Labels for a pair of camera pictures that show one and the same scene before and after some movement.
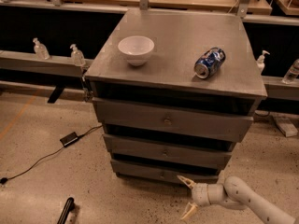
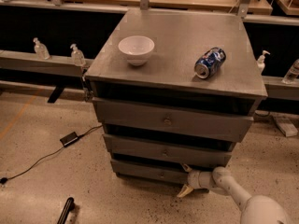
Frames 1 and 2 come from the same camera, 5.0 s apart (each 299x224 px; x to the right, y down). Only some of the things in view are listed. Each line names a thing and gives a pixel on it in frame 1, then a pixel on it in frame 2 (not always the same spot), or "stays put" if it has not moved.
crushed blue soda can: x=209 y=63 stays put
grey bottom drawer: x=198 y=174 stays put
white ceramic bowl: x=136 y=49 stays put
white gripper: x=199 y=192 -> x=193 y=180
